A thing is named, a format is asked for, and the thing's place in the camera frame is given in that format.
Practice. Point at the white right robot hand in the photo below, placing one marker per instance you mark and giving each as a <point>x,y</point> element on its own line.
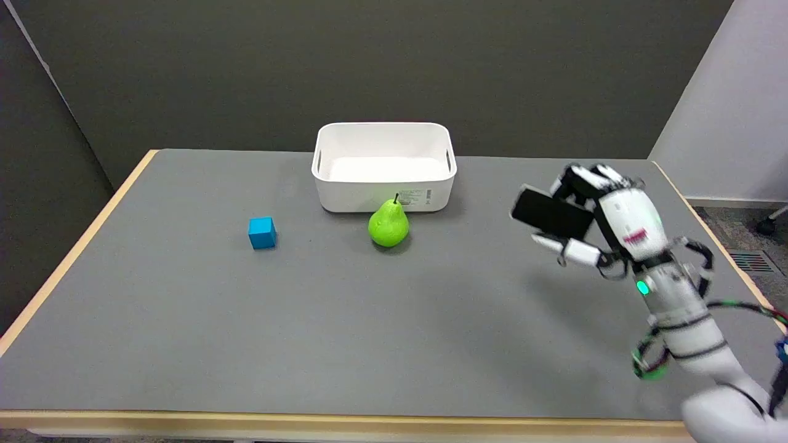
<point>634,224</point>

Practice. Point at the black blackboard eraser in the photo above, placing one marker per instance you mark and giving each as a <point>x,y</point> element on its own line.
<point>551,214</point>

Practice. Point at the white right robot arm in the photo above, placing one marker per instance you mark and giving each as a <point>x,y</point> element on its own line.
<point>695,344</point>

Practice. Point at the white plastic storage box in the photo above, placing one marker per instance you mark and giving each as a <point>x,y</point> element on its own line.
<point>384,167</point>

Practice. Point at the floor vent grille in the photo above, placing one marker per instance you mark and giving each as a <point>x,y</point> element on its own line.
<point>751,262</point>

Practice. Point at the office chair caster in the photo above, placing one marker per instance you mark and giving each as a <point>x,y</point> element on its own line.
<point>769,223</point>

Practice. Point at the green pear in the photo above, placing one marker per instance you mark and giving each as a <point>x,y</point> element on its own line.
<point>388,224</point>

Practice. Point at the blue cube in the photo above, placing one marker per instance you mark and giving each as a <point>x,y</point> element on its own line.
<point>262,233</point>

